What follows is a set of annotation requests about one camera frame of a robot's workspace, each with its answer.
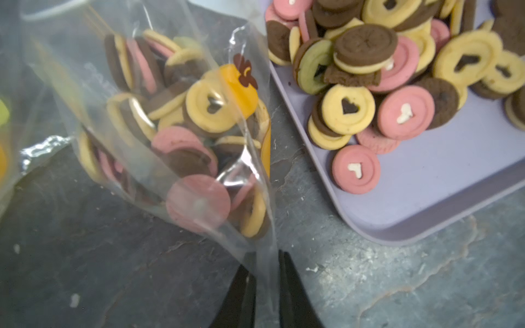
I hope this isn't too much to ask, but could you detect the lilac plastic tray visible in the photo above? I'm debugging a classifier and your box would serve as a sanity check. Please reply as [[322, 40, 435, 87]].
[[270, 66, 524, 247]]

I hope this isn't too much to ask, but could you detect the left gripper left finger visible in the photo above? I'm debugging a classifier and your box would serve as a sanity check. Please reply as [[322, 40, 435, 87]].
[[209, 265, 256, 328]]

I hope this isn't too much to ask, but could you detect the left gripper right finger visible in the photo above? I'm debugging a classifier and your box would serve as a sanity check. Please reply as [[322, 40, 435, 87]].
[[279, 250, 324, 328]]

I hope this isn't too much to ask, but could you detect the ziploc bag with cookies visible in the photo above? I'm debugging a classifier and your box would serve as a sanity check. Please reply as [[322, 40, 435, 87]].
[[1, 1, 71, 213], [19, 1, 279, 327]]

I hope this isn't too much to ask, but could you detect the pile of small ring cookies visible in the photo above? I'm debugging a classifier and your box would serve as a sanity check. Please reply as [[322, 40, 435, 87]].
[[265, 1, 524, 194]]

